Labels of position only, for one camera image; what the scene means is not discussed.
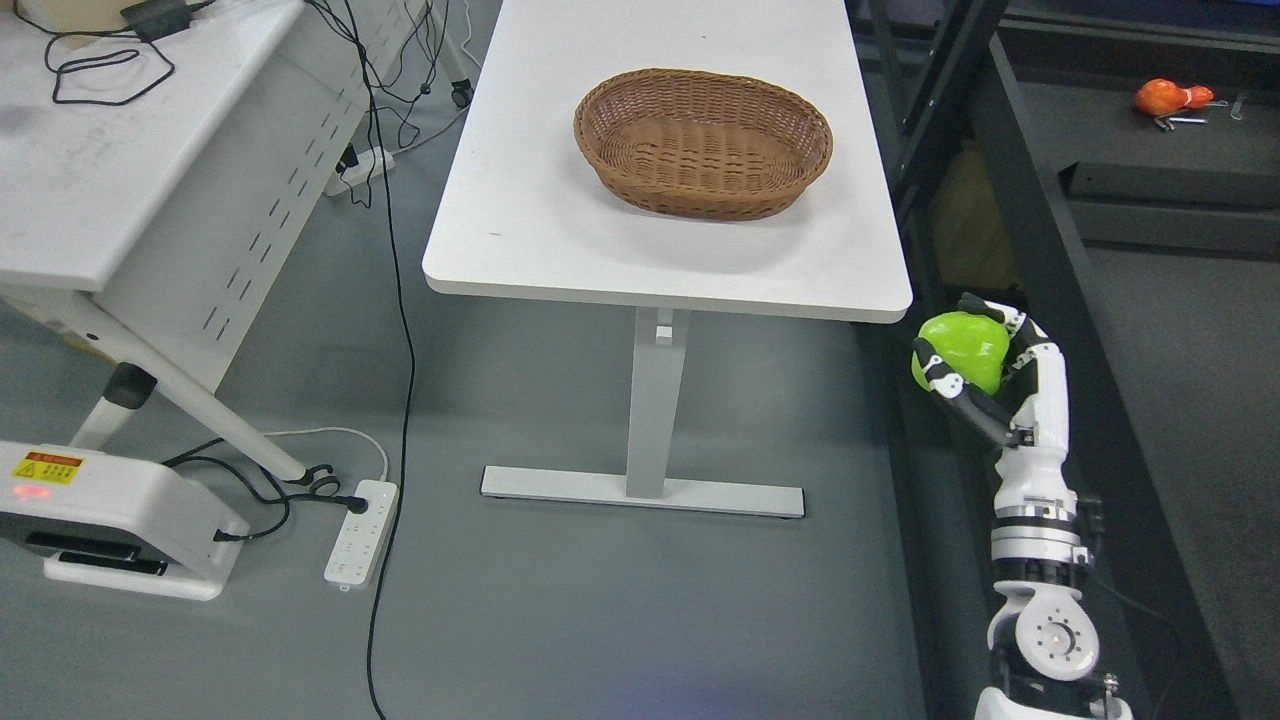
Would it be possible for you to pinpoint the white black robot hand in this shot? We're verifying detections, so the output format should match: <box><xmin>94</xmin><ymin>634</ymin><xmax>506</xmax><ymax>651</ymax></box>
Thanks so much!
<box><xmin>911</xmin><ymin>293</ymin><xmax>1078</xmax><ymax>521</ymax></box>

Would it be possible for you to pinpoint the green apple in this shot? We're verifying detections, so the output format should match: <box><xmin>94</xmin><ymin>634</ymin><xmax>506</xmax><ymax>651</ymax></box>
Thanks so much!
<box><xmin>916</xmin><ymin>311</ymin><xmax>1010</xmax><ymax>396</ymax></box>

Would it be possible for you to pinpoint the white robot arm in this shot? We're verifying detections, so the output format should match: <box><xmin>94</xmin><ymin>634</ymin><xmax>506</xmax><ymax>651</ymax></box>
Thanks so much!
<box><xmin>974</xmin><ymin>495</ymin><xmax>1134</xmax><ymax>719</ymax></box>

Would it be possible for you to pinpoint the orange toy fruit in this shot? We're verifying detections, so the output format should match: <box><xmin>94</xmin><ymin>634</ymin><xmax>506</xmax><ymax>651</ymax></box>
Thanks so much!
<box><xmin>1135</xmin><ymin>78</ymin><xmax>1216</xmax><ymax>118</ymax></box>

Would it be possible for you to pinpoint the brown wicker basket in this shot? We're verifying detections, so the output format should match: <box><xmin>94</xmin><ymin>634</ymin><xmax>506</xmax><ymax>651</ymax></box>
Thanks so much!
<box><xmin>573</xmin><ymin>68</ymin><xmax>835</xmax><ymax>222</ymax></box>

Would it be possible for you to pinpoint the white power strip near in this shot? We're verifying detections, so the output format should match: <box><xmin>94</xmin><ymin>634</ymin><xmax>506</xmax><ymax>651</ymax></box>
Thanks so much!
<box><xmin>324</xmin><ymin>479</ymin><xmax>401</xmax><ymax>592</ymax></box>

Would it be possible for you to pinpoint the white power strip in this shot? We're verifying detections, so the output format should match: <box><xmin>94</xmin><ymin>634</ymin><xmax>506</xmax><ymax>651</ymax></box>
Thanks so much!
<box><xmin>324</xmin><ymin>143</ymin><xmax>396</xmax><ymax>197</ymax></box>
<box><xmin>324</xmin><ymin>479</ymin><xmax>401</xmax><ymax>592</ymax></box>

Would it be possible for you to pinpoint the white power strip far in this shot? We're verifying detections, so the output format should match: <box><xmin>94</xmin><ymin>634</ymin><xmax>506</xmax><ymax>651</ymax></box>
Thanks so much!
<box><xmin>324</xmin><ymin>143</ymin><xmax>396</xmax><ymax>197</ymax></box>

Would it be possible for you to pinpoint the white folding side table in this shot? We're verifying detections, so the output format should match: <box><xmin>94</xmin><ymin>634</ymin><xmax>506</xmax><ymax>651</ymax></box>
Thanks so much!
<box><xmin>1</xmin><ymin>1</ymin><xmax>445</xmax><ymax>480</ymax></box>

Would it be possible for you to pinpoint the white machine base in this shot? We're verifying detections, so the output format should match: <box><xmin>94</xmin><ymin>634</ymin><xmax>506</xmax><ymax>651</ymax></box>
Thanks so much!
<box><xmin>1</xmin><ymin>441</ymin><xmax>250</xmax><ymax>601</ymax></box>

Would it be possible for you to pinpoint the black power adapter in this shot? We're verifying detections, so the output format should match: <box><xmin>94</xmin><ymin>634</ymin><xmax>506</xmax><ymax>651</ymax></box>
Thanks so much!
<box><xmin>119</xmin><ymin>0</ymin><xmax>209</xmax><ymax>42</ymax></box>

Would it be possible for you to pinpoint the beige cardboard box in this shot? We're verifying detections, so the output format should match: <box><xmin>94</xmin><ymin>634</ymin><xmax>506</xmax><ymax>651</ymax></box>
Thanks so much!
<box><xmin>3</xmin><ymin>0</ymin><xmax>128</xmax><ymax>32</ymax></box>

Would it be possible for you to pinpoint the black metal shelf frame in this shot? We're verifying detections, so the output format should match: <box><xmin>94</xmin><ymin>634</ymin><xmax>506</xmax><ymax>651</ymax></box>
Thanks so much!
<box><xmin>846</xmin><ymin>1</ymin><xmax>1279</xmax><ymax>719</ymax></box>

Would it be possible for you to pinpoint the white pedestal table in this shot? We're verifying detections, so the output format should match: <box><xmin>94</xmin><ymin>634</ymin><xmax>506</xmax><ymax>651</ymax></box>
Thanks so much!
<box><xmin>422</xmin><ymin>1</ymin><xmax>913</xmax><ymax>518</ymax></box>

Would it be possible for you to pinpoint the long black floor cable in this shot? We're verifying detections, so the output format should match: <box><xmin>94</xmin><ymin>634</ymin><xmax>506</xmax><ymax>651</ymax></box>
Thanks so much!
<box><xmin>300</xmin><ymin>0</ymin><xmax>471</xmax><ymax>720</ymax></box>

